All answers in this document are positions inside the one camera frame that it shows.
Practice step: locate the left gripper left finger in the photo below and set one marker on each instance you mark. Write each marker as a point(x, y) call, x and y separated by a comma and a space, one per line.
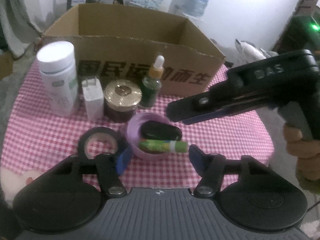
point(108, 168)

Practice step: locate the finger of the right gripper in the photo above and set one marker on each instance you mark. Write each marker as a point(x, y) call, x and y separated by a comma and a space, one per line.
point(210, 100)
point(192, 116)

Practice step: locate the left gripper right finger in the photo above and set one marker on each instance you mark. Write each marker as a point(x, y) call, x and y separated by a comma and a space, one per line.
point(211, 170)

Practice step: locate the black oval case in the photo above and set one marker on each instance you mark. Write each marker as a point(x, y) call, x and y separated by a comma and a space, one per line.
point(155, 130)

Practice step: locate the black electrical tape roll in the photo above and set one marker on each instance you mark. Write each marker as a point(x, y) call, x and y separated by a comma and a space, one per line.
point(100, 140)

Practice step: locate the green lip balm stick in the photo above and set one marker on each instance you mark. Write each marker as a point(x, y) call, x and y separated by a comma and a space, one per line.
point(164, 146)

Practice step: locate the green dropper bottle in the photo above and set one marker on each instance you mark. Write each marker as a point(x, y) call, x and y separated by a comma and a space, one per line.
point(151, 83)

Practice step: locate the purple plastic lid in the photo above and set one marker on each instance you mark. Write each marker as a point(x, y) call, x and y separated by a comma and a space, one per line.
point(133, 135)

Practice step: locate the gold lid cosmetic jar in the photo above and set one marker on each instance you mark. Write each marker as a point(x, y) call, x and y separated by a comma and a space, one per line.
point(122, 98)

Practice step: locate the white power adapter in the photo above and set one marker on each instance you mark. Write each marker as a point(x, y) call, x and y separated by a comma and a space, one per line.
point(93, 98)

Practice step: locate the white supplement bottle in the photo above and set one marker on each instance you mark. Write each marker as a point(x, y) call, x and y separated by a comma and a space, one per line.
point(58, 73)

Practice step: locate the right hand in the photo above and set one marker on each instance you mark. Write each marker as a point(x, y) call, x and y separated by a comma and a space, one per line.
point(307, 152)

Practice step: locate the grey white bedding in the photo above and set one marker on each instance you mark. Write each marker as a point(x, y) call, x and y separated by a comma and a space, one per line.
point(249, 53)

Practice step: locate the red white checkered tablecloth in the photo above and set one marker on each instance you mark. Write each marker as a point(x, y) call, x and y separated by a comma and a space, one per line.
point(36, 140)

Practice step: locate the brown cardboard box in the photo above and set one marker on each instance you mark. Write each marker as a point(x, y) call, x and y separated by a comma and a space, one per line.
point(122, 42)

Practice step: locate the grey white curtain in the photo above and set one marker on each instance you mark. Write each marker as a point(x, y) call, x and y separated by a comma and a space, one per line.
point(21, 24)

